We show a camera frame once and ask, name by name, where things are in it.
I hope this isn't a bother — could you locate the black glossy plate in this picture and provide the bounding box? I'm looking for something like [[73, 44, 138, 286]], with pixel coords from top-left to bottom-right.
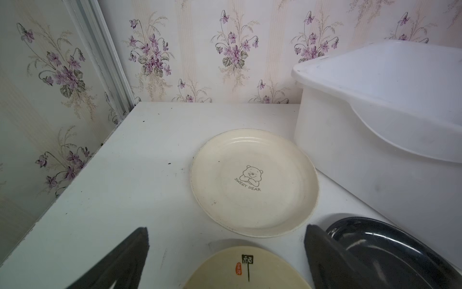
[[326, 217, 462, 289]]

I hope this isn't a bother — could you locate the cream bear plate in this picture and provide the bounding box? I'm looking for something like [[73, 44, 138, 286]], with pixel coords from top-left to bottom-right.
[[190, 129, 320, 238]]

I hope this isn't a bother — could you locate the beige plate with calligraphy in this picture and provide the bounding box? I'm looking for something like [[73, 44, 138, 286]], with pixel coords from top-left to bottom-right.
[[184, 246, 310, 289]]

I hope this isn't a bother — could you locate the white plastic bin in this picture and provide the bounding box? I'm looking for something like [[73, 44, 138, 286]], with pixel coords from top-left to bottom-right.
[[291, 40, 462, 267]]

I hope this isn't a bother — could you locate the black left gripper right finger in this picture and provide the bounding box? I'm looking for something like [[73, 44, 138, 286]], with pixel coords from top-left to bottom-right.
[[304, 225, 390, 289]]

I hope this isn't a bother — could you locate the aluminium frame post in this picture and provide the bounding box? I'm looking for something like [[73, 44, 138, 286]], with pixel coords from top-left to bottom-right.
[[64, 1, 135, 119]]

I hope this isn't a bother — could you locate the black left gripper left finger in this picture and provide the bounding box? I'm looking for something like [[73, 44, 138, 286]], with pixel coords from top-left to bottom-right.
[[69, 227, 149, 289]]

